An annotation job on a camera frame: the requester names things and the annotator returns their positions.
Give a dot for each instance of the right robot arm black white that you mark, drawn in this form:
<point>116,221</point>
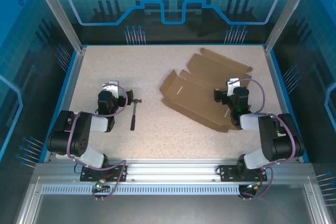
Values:
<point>275,140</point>

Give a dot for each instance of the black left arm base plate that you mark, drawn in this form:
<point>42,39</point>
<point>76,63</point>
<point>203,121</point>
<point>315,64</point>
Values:
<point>89,175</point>

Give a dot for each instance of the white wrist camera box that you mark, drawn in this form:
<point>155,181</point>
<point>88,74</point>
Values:
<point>233,86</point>
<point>111,87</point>

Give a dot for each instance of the brown cardboard box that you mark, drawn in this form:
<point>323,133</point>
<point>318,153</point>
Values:
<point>199,87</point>

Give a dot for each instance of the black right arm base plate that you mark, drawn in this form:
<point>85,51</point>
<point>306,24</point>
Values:
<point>231,174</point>

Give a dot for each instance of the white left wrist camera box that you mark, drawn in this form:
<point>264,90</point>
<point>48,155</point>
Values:
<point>111,87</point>

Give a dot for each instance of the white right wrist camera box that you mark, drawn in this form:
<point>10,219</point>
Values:
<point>233,86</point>

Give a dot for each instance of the aluminium mounting rail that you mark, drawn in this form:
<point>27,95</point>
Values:
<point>170,167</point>

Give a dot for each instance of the connector with green light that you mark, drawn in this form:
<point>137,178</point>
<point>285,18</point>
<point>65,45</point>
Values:
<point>254,186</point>
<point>99,184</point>

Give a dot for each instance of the aluminium frame post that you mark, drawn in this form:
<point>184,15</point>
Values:
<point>288,11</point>
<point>60,14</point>

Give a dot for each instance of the blue table edge strip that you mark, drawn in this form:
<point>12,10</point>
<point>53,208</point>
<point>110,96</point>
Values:
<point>56,108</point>
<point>287,98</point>

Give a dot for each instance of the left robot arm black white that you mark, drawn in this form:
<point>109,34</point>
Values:
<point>78,140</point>

